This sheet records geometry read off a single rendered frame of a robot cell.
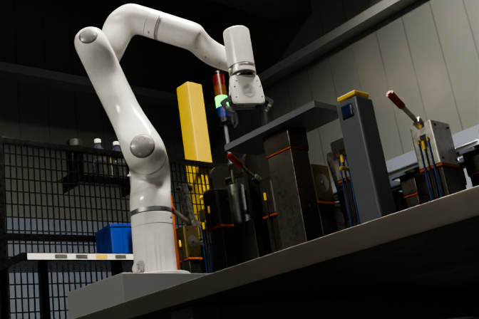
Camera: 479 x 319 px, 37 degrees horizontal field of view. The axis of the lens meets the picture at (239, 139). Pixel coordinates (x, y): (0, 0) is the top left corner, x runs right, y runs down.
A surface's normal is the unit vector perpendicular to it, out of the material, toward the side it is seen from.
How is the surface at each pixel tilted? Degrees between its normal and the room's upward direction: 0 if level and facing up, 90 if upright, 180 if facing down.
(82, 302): 90
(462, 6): 90
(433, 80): 90
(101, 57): 127
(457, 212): 90
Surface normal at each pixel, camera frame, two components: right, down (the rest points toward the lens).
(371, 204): -0.74, -0.11
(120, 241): 0.55, -0.34
